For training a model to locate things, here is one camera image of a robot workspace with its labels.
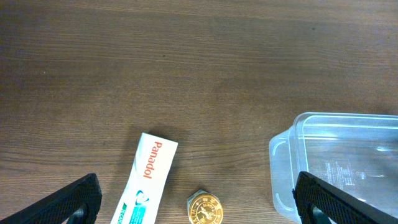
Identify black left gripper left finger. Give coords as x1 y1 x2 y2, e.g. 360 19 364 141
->
1 173 102 224

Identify white Panadol box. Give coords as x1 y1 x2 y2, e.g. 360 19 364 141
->
111 133 178 224

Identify clear plastic container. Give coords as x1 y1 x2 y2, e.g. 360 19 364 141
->
269 112 397 223

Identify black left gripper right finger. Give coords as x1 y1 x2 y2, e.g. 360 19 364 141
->
292 171 397 224

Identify gold lid balm jar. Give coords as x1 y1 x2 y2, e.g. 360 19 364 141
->
187 190 224 224

